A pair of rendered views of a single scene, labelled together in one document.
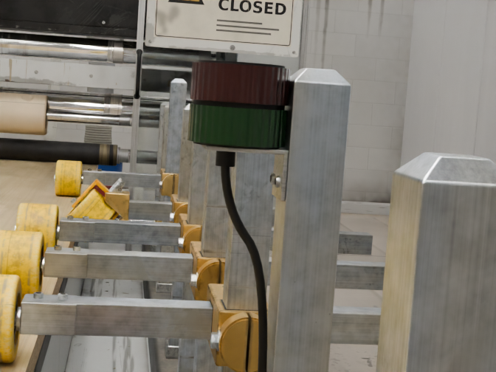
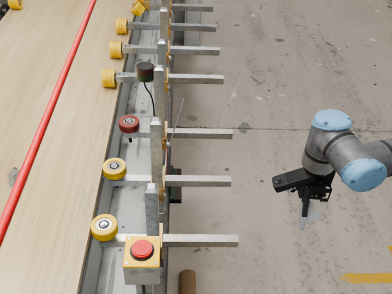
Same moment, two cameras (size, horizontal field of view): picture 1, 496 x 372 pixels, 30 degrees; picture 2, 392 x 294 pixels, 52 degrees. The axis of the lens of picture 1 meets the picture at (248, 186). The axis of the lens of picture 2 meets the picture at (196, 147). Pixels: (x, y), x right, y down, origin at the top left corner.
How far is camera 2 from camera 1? 1.00 m
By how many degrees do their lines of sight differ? 36
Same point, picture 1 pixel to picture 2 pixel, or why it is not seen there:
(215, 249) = not seen: hidden behind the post
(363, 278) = (203, 52)
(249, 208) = (161, 61)
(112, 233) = (142, 27)
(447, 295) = (154, 134)
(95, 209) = (139, 8)
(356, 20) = not seen: outside the picture
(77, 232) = (132, 27)
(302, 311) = (158, 104)
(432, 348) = (153, 139)
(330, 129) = (160, 77)
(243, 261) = not seen: hidden behind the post
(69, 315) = (126, 79)
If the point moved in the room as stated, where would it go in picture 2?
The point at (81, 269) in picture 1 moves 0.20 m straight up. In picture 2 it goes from (131, 51) to (128, 11)
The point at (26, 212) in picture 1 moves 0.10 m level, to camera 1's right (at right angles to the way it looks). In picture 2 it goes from (118, 23) to (137, 24)
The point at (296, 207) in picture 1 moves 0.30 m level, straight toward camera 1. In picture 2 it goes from (156, 89) to (132, 144)
